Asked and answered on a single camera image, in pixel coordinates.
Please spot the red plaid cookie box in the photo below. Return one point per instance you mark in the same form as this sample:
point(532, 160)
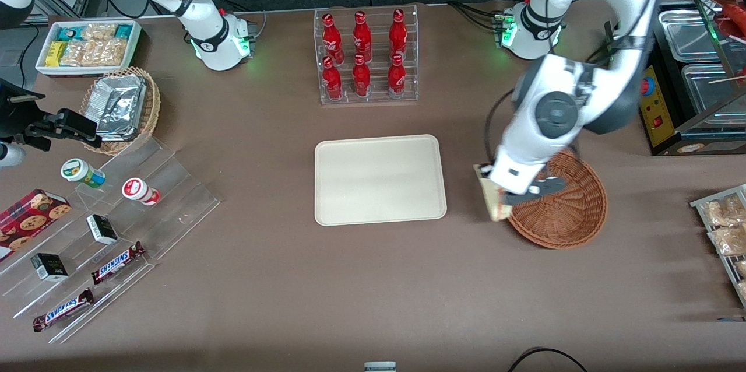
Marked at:
point(29, 220)

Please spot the small black box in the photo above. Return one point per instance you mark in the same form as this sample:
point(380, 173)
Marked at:
point(49, 267)
point(102, 230)

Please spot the red lid white jar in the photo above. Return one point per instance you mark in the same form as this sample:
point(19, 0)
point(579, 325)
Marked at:
point(137, 190)

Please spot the cream plastic tray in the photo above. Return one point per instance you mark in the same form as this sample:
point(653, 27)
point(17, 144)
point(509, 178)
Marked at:
point(379, 179)

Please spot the small grey device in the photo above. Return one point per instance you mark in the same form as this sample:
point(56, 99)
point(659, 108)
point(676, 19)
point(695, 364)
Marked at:
point(380, 367)

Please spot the green lid white jar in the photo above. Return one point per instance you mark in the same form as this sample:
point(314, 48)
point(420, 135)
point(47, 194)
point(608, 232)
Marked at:
point(78, 171)

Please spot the triangular sandwich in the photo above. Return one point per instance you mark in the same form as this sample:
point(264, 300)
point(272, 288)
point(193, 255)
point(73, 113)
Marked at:
point(492, 200)

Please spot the white snack bin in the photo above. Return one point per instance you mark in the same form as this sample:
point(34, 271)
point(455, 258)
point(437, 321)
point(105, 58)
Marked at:
point(41, 66)

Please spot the metal snack rack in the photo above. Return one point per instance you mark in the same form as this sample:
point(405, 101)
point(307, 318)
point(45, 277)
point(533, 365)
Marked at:
point(699, 204)

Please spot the light wicker basket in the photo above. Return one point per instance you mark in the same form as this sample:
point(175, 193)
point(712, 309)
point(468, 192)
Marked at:
point(150, 109)

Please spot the clear nut brittle bag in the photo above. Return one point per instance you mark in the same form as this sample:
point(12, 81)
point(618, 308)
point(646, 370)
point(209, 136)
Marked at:
point(80, 53)
point(99, 31)
point(112, 52)

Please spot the brown wicker basket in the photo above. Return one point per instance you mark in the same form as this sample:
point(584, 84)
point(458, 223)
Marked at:
point(571, 220)

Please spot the clear acrylic bottle rack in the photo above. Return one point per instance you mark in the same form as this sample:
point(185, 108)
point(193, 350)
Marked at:
point(379, 48)

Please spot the yellow snack packet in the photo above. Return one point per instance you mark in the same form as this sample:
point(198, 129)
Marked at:
point(55, 53)

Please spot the silver foil wrapped package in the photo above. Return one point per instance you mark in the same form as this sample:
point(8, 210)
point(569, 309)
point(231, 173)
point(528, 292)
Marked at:
point(119, 106)

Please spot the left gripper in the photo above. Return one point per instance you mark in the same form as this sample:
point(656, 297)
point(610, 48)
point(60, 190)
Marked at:
point(485, 174)

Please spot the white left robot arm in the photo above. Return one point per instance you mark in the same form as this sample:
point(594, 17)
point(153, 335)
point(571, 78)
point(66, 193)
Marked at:
point(553, 109)

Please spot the teal snack packet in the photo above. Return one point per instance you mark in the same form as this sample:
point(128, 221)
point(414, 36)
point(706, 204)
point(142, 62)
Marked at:
point(123, 30)
point(70, 32)

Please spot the red cola bottle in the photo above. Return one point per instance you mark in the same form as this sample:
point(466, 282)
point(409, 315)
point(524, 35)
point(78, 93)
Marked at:
point(398, 35)
point(361, 79)
point(333, 81)
point(362, 37)
point(332, 39)
point(397, 78)

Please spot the stainless steel pan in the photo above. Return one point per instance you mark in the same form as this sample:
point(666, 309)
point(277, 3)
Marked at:
point(688, 34)
point(714, 92)

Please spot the clear acrylic stepped stand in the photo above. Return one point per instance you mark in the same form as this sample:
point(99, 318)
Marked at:
point(169, 209)

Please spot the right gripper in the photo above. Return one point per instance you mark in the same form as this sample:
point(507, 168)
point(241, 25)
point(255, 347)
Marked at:
point(13, 122)

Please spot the Snickers chocolate bar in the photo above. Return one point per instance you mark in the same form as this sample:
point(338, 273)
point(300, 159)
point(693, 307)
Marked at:
point(63, 310)
point(118, 262)

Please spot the glass hot food case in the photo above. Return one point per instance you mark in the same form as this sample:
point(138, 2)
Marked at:
point(705, 121)

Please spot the clear bag of snacks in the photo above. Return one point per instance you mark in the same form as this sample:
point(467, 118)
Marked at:
point(722, 213)
point(728, 241)

